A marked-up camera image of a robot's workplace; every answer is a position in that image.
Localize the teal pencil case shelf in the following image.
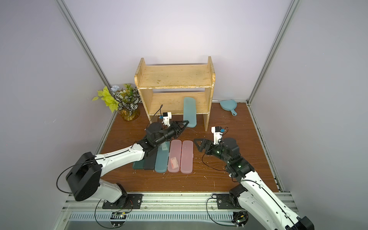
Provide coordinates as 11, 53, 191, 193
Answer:
183, 97, 197, 128

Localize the pink pencil case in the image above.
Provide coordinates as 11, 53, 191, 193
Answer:
180, 140, 194, 174
167, 140, 182, 173

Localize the light teal large pencil case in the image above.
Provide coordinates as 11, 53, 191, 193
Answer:
154, 141, 170, 173

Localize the black pencil case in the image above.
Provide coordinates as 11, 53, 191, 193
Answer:
143, 152, 157, 170

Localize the dark green pencil case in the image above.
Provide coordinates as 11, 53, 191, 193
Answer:
132, 160, 145, 170

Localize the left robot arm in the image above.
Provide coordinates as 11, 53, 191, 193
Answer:
66, 120, 189, 208

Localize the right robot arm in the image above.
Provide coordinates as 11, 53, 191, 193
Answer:
194, 138, 314, 230

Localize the wooden two-tier shelf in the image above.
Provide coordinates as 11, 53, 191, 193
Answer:
134, 57, 216, 131

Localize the teal dustpan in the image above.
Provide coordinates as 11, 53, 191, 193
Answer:
220, 100, 237, 116

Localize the potted plant in glass vase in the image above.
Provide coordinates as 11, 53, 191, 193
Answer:
92, 84, 142, 121

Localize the right circuit board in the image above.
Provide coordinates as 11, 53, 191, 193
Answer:
232, 210, 249, 228

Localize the circuit board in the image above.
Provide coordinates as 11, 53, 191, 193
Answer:
232, 210, 249, 228
110, 212, 127, 229

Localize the left circuit board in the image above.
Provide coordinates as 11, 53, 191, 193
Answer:
110, 212, 127, 229

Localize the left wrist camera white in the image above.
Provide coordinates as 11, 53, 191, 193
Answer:
159, 112, 172, 127

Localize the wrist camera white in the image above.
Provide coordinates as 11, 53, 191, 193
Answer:
211, 126, 225, 145
159, 112, 172, 127

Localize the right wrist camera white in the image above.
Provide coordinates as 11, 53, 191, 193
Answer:
211, 126, 225, 145

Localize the right black cable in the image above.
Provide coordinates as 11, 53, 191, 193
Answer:
205, 192, 239, 227

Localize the black cable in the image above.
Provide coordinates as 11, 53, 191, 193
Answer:
205, 192, 239, 227
56, 163, 87, 195

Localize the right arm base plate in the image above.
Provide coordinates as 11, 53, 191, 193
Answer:
213, 193, 243, 210

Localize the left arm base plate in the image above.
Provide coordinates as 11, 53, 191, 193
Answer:
102, 193, 143, 209

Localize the left black cable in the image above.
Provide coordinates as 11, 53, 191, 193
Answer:
56, 163, 87, 195

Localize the aluminium mounting rail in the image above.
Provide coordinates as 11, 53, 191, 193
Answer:
53, 192, 305, 230

